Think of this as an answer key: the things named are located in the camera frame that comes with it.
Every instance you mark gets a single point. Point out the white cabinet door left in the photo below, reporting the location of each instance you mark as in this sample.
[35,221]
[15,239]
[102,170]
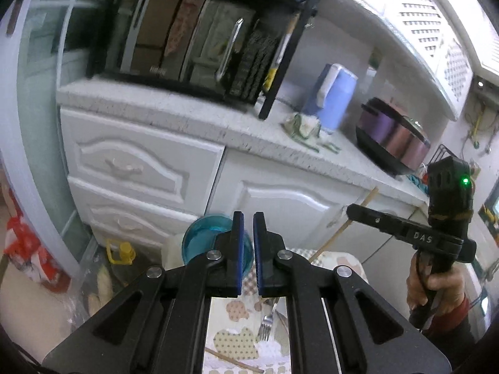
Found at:
[306,209]

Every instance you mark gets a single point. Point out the teal-rimmed utensil cup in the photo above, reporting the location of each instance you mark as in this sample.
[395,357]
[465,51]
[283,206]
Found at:
[199,254]

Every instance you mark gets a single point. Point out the white drawer front upper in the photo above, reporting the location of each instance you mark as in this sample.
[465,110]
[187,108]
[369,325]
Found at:
[148,164]

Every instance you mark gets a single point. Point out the yellow-capped oil bottle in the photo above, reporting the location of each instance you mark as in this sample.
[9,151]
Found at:
[120,255]

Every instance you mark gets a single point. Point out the black wire rack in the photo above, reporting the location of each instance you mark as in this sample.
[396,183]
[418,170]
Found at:
[441,153]

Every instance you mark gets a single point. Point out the glass sliding door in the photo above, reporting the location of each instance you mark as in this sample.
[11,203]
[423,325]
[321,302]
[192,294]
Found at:
[45,45]

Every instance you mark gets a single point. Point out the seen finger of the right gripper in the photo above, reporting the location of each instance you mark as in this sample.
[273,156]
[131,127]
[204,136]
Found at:
[384,222]

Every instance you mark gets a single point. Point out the wooden-handled steel fork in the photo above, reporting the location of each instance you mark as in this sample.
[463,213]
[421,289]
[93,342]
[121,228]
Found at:
[265,328]

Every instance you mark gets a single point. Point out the red plastic bag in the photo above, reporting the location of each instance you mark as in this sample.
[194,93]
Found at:
[24,249]

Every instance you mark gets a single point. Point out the purple rice cooker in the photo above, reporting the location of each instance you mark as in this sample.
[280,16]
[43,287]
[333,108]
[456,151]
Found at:
[390,138]

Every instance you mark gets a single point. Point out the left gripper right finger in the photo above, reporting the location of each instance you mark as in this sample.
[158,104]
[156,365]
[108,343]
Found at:
[270,280]

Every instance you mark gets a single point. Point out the white drawer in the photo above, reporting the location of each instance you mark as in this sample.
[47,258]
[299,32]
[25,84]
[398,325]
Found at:
[148,164]
[112,215]

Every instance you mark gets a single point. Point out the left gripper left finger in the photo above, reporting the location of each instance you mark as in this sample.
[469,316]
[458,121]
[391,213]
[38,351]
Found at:
[229,271]

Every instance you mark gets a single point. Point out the white drawer front lower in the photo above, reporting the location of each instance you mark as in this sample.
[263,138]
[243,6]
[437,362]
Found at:
[112,215]

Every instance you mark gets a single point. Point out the green-edged dish cloth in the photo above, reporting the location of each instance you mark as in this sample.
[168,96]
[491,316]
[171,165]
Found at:
[308,132]

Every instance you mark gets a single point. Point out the white range hood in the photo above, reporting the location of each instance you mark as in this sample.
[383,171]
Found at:
[429,37]

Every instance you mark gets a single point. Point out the blue electric kettle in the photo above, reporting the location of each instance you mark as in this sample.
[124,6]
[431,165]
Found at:
[330,96]

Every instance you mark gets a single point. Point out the patterned table cloth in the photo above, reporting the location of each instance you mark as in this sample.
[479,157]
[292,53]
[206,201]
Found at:
[233,327]

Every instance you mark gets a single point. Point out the wooden chopstick on cloth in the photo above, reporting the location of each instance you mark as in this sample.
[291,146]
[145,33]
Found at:
[233,361]

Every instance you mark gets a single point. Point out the person's right hand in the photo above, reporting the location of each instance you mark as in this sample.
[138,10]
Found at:
[450,285]

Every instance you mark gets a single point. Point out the wooden chopstick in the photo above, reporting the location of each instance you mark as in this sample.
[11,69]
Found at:
[372,194]
[233,361]

